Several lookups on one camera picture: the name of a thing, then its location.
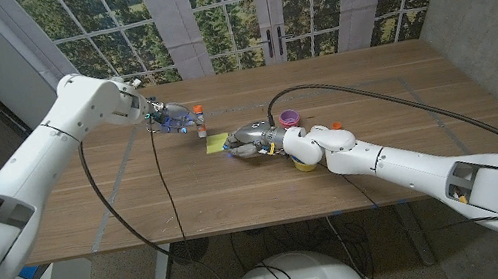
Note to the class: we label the yellow sticky note pad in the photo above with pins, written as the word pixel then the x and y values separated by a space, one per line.
pixel 214 144

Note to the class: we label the pink toy cup purple inside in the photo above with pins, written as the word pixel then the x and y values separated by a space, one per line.
pixel 289 116

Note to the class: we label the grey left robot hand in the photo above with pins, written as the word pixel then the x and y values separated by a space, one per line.
pixel 171 117

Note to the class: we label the glue stick with orange cap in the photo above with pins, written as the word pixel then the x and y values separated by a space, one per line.
pixel 198 109

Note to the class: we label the stacked yellow green cups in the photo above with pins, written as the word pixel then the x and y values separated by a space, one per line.
pixel 304 167

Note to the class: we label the small blue box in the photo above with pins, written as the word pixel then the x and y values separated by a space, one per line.
pixel 29 272

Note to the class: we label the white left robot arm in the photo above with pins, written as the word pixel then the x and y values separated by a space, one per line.
pixel 33 180

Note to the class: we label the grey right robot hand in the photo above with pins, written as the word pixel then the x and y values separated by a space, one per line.
pixel 253 133

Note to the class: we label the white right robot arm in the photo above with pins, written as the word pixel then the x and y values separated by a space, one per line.
pixel 411 168

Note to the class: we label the black round vented disc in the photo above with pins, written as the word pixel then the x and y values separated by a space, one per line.
pixel 190 251

